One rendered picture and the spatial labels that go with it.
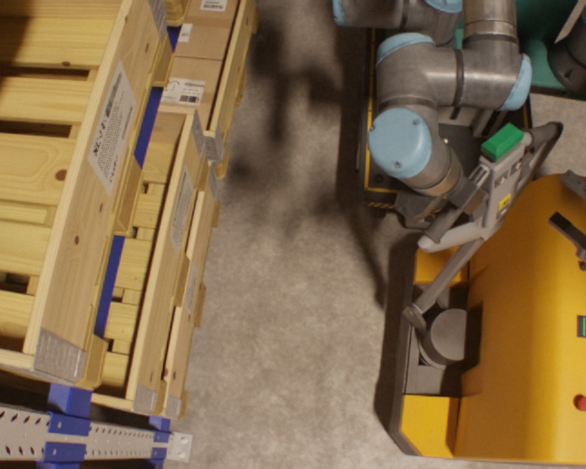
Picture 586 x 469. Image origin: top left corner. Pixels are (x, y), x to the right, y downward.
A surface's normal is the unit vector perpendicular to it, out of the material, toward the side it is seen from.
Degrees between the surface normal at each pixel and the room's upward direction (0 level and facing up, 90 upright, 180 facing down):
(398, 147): 35
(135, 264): 0
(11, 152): 0
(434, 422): 22
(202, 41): 0
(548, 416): 45
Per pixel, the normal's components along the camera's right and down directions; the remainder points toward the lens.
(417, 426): -0.37, -0.37
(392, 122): -0.54, -0.07
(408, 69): -0.08, -0.18
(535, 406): -0.92, -0.25
